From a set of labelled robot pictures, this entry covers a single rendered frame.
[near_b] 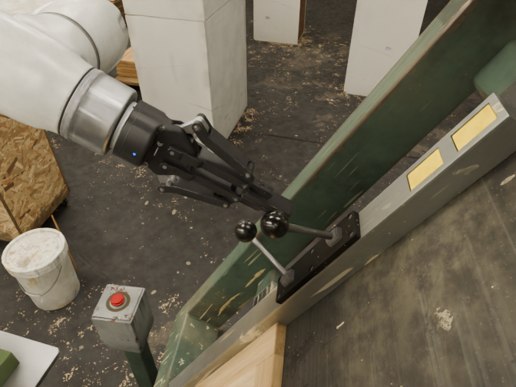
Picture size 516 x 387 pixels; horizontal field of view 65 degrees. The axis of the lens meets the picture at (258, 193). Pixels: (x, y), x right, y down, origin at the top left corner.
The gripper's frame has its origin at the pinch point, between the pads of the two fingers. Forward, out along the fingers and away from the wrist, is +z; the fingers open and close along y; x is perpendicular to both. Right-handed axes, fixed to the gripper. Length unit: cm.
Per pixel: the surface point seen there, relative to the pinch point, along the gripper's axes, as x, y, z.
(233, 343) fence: 2.4, 32.5, 12.4
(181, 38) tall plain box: -216, 91, -39
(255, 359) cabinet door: 6.9, 26.8, 14.5
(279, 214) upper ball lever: 3.4, -1.7, 1.2
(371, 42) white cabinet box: -344, 59, 104
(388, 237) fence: 2.5, -6.0, 15.1
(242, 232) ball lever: -3.7, 11.3, 1.6
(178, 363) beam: -8, 69, 13
